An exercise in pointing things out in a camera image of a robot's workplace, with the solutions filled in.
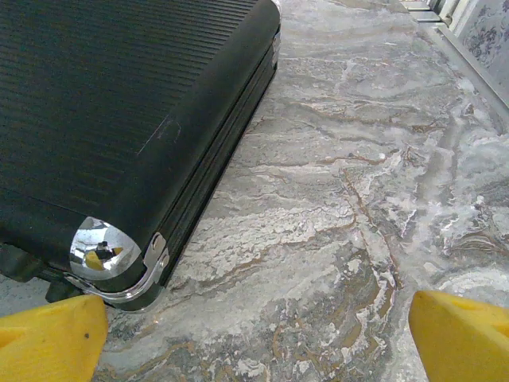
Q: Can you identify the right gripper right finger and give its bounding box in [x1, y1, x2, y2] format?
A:
[409, 290, 509, 382]

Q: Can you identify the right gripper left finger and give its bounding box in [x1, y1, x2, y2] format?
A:
[0, 293, 110, 382]

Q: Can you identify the black ribbed hard case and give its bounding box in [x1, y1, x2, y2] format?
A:
[0, 0, 283, 315]

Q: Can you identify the aluminium side frame rail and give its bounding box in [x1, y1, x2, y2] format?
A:
[399, 0, 509, 134]

